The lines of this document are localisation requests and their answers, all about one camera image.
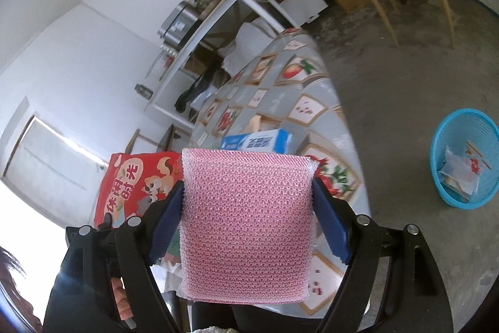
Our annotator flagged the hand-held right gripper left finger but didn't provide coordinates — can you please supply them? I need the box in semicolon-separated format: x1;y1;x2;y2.
43;180;186;333

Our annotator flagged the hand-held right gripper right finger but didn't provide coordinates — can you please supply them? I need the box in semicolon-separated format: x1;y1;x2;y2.
311;178;455;333

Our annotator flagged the red snack bag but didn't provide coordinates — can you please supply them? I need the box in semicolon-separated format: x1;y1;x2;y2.
94;151;184;230

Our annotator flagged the pink sponge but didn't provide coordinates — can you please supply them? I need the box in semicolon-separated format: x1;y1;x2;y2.
176;148;316;306

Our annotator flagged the blue white toothpaste box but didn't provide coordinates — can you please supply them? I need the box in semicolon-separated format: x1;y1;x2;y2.
220;128;293;155

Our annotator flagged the blue plastic basket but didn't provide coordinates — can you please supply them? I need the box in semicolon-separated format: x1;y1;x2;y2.
430;107;499;209

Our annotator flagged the clear plastic bag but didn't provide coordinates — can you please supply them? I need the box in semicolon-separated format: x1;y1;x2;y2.
437;142;492;197

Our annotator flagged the person's left hand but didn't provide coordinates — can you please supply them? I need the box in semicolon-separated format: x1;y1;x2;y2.
110;276;135;326

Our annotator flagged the white door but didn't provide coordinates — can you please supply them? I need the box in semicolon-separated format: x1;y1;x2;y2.
2;115;110;228

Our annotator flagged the fruit print tablecloth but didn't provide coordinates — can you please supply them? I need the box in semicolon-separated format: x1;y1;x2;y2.
162;28;371;306

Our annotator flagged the black cloth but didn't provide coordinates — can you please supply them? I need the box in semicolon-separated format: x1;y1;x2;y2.
174;70;230;113

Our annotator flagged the silver metal appliance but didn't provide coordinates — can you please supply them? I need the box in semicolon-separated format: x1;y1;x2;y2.
157;1;199;51

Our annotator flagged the white desk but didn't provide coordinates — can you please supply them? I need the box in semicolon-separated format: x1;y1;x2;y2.
146;0;297;131

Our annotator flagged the white foam box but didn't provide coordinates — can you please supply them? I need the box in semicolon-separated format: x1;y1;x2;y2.
281;0;328;27

